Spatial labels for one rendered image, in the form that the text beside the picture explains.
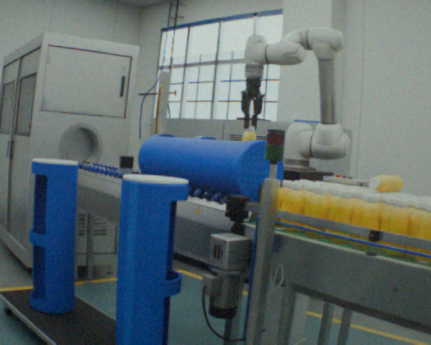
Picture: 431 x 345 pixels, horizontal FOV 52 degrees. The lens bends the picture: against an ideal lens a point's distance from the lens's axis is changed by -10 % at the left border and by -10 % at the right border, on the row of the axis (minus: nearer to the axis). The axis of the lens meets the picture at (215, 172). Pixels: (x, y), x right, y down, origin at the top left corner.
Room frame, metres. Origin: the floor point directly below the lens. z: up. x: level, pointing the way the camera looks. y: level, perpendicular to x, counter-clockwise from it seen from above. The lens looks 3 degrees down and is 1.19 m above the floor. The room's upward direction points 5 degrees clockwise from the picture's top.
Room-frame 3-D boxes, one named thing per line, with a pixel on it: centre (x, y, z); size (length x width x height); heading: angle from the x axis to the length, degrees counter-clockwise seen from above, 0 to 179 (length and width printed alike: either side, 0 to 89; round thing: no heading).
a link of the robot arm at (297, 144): (2.87, -0.48, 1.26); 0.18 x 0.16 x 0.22; 59
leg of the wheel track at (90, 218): (3.78, 0.95, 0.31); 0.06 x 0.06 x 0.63; 38
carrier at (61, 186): (2.68, 0.92, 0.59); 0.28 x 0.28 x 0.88
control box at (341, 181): (2.14, -0.59, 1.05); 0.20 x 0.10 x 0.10; 38
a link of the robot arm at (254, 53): (2.25, -0.15, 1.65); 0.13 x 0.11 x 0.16; 59
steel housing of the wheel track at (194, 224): (2.96, 0.41, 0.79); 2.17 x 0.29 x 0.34; 38
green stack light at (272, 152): (1.61, -0.19, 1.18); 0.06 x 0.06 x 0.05
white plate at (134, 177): (2.06, 0.25, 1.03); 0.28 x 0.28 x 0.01
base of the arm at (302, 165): (2.89, -0.46, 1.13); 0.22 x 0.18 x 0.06; 45
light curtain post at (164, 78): (3.51, 0.42, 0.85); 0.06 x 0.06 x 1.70; 38
